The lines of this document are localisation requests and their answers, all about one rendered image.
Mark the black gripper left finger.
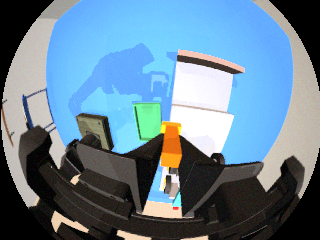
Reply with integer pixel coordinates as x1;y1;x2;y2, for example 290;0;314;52
76;132;164;213

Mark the green tray floor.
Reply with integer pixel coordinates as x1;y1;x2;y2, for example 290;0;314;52
137;107;160;137

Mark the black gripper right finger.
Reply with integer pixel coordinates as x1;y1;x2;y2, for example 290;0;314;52
177;135;264;219

